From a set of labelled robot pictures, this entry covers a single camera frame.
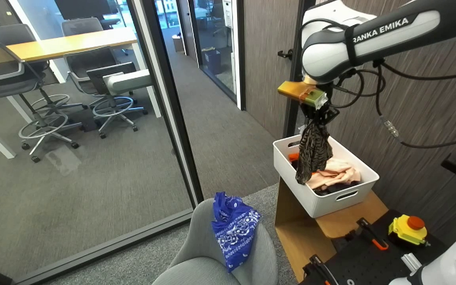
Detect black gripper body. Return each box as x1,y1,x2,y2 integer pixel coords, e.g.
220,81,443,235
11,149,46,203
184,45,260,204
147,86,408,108
299,100,342,127

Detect pale pink cloth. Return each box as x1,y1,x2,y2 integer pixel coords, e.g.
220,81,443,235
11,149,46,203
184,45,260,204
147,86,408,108
305,155,364,192

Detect black cloth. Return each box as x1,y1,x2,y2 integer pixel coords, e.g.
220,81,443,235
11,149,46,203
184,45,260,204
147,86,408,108
290,160,361,197

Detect white plastic basket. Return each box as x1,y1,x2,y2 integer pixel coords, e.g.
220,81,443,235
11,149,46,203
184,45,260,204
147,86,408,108
271,132,381,220

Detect blue bandana cloth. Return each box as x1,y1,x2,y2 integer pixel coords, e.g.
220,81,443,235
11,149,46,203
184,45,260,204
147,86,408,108
210,190,263,274

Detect brown cardboard box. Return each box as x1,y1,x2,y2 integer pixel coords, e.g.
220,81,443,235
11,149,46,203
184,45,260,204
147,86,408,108
272,178,391,284

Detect dark glass door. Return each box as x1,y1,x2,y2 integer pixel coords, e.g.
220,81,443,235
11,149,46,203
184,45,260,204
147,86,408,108
187,0,245,109

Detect yellow emergency stop button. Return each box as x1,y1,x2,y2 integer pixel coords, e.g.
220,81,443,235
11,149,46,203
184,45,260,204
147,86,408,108
386,214,431,249

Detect black bar clamp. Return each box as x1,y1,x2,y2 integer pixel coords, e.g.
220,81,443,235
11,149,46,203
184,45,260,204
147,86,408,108
302,254,342,285

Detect grey upholstered chair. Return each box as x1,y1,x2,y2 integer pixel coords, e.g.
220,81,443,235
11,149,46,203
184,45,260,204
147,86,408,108
150,197,280,285

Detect office stool with light seat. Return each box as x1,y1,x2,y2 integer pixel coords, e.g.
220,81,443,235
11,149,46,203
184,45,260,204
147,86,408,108
87,62,153,140

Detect grey office chair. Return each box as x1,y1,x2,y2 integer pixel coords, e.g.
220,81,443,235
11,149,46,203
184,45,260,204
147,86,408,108
60,16,106,38

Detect dark office chair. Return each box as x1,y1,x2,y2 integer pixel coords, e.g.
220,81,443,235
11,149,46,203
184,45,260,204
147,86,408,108
52,0,123,30

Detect light wood desk white legs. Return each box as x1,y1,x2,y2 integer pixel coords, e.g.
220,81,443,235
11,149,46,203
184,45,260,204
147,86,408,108
5,27,161,119

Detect black office chair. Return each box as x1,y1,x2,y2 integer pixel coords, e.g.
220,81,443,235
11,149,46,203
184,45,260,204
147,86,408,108
0,22,82,163

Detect yellowish wrist camera box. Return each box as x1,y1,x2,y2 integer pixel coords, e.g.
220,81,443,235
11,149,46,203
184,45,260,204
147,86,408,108
275,79,329,111

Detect looped black cable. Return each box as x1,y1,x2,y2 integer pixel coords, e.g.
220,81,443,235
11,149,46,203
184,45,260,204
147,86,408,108
328,65,388,109

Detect black cable with silver connector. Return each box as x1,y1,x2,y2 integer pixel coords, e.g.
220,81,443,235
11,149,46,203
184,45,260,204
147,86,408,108
372,57,456,151

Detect black clamp with orange handle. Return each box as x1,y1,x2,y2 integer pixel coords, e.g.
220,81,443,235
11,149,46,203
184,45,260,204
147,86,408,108
356,217,391,254

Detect black glass wall frame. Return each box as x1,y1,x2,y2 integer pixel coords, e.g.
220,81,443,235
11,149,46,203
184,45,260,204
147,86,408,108
13,0,206,285

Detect silver metal bracket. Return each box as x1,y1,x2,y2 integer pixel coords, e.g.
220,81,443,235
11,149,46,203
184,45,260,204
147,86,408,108
400,252,424,276

